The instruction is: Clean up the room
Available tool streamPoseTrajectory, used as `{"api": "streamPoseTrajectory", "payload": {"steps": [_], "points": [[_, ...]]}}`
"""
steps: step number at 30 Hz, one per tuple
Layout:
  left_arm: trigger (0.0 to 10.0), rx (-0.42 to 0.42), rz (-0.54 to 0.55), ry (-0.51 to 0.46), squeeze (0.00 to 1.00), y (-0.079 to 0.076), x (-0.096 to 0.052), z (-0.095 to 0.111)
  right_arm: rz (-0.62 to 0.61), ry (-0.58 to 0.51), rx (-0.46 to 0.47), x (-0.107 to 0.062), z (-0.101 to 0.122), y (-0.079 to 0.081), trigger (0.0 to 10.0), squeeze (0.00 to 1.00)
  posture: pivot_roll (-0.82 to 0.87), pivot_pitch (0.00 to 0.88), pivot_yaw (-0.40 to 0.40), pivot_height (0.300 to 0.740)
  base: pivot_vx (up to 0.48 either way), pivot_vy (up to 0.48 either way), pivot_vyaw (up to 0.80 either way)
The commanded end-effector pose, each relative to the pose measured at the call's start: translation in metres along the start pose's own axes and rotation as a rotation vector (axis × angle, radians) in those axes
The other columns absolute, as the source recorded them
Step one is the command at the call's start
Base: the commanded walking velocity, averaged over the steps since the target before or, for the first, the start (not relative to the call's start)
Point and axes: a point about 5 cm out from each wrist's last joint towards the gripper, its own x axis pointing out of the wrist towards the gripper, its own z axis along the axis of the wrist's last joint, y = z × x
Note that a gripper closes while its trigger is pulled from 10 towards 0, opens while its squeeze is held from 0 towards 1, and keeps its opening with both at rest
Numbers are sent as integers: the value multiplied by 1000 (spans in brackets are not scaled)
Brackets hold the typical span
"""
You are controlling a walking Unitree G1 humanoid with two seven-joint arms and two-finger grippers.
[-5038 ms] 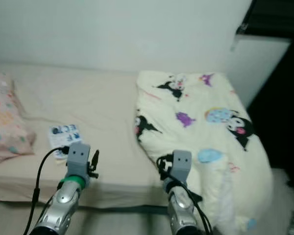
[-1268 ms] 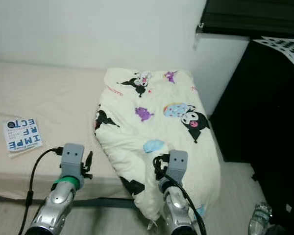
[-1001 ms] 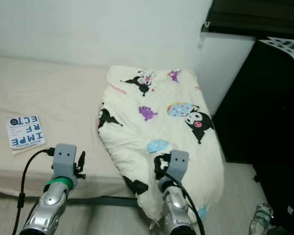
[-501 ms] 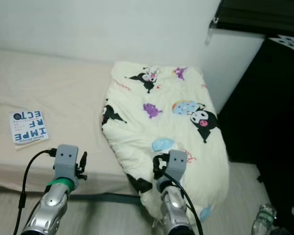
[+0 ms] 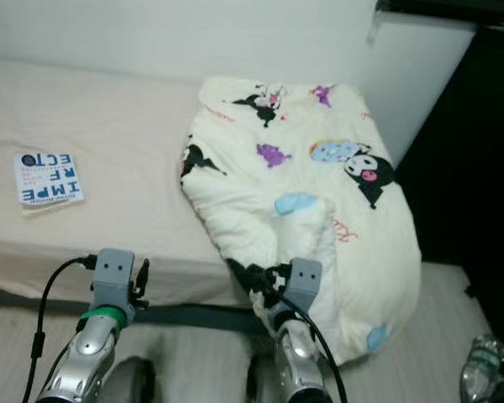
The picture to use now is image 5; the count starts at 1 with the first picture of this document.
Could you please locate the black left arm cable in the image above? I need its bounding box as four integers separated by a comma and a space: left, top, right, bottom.
31, 254, 100, 403

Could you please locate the black cabinet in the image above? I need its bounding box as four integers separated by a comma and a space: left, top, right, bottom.
374, 0, 504, 379

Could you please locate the cream sheeted mattress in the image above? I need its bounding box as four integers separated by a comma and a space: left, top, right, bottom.
0, 57, 404, 307

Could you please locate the clear plastic bottle green label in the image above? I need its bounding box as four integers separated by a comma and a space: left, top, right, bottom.
459, 333, 504, 403

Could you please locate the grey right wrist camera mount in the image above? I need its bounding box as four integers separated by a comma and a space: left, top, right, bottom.
281, 258, 322, 313

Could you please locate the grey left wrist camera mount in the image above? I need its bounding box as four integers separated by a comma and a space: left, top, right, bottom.
92, 248, 139, 310

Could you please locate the silver robot right leg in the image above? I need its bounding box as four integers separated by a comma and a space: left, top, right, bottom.
248, 353, 286, 403

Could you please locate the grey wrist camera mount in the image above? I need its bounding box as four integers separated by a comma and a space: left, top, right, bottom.
92, 248, 139, 310
281, 258, 322, 313

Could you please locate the cream cartoon print blanket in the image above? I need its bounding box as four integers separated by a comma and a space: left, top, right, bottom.
181, 76, 423, 366

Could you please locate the white book with blue letters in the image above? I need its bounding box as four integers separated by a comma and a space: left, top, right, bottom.
13, 151, 85, 211

